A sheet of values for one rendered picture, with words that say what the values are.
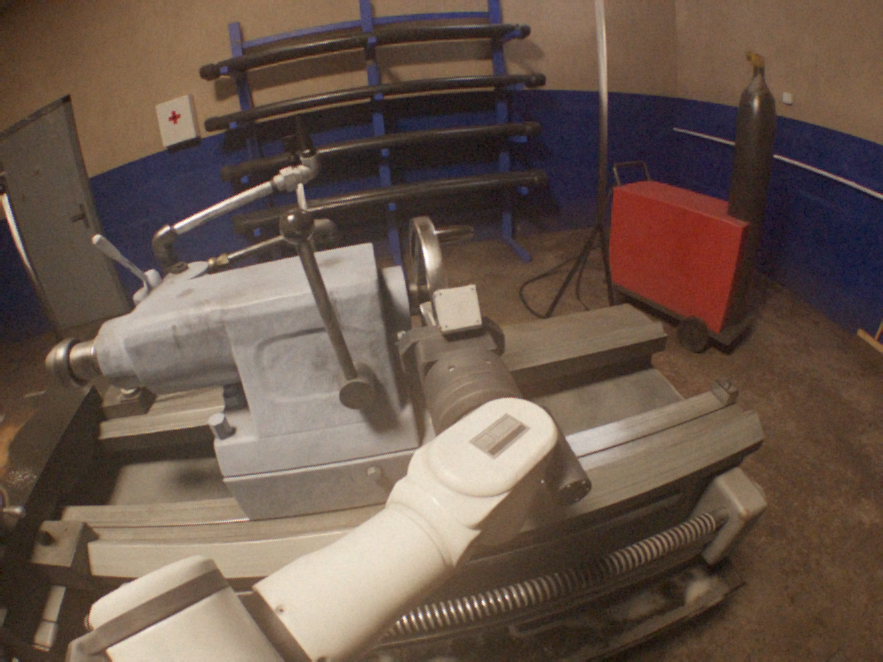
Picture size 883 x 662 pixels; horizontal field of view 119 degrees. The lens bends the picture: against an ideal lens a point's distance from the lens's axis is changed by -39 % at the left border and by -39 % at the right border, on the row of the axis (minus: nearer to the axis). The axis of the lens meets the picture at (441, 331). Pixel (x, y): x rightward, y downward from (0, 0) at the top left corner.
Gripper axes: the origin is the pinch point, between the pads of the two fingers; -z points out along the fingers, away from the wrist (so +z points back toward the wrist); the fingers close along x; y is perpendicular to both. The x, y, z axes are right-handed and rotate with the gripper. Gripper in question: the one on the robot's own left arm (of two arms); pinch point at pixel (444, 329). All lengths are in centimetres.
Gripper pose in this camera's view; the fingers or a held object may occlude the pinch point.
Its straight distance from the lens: 52.3
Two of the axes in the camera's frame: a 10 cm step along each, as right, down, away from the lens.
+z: 2.0, 5.1, -8.4
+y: -0.9, -8.4, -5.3
